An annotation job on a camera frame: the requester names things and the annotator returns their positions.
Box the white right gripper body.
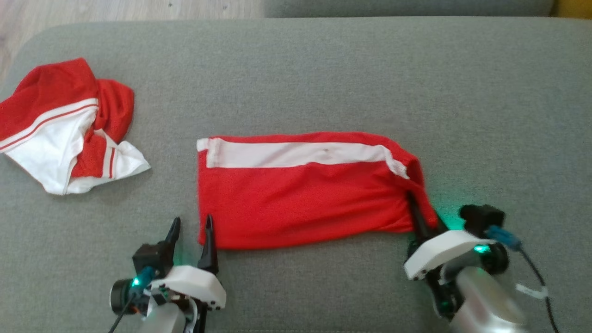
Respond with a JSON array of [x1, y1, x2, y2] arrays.
[[404, 230, 496, 283]]

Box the red white striped shorts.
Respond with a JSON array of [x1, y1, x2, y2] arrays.
[[196, 132, 439, 250]]

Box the small grey sofa cushion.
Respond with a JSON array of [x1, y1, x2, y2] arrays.
[[264, 0, 555, 18]]

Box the yellow fabric cushion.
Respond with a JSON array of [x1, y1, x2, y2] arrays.
[[553, 0, 592, 20]]

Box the red white sports jersey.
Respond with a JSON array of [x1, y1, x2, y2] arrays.
[[0, 57, 151, 196]]

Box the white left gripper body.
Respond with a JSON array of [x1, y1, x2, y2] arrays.
[[148, 265, 227, 311]]

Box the large grey sofa seat cushion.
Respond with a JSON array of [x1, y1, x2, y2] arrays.
[[0, 16, 592, 333]]

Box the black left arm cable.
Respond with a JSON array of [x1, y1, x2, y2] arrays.
[[108, 267, 156, 333]]

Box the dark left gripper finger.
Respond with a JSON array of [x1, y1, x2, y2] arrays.
[[198, 215, 219, 274], [163, 217, 181, 254]]

